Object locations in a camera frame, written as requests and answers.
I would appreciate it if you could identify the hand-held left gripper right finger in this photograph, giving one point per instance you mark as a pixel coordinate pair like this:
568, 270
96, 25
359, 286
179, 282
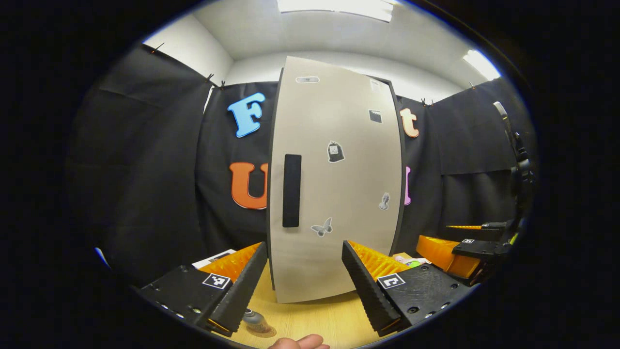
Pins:
368, 291

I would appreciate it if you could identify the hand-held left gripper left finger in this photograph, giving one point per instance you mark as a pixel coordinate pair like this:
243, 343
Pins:
242, 291

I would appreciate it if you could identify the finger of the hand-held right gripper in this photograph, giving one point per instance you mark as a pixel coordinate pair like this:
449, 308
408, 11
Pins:
494, 225
479, 249

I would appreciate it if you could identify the round brown coaster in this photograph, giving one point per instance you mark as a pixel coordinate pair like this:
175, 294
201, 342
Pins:
269, 333

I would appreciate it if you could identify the beige cabinet door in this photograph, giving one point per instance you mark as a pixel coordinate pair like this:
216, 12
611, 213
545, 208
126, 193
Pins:
339, 184

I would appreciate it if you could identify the dark grey cabinet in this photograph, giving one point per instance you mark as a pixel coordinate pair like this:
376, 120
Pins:
402, 150

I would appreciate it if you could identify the white book with portrait cover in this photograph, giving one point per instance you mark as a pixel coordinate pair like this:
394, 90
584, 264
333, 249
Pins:
213, 258

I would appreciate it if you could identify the pink and green plush toy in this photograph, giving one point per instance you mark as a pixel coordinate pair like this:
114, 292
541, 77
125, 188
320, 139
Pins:
414, 263

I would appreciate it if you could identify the small ceiling light panel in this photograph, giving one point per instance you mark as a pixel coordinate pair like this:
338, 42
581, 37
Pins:
482, 64

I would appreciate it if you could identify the black backdrop cloth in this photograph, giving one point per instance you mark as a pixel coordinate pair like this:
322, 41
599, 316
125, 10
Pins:
145, 169

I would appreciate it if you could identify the long ceiling light panel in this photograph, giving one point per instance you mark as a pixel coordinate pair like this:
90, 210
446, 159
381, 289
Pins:
334, 7

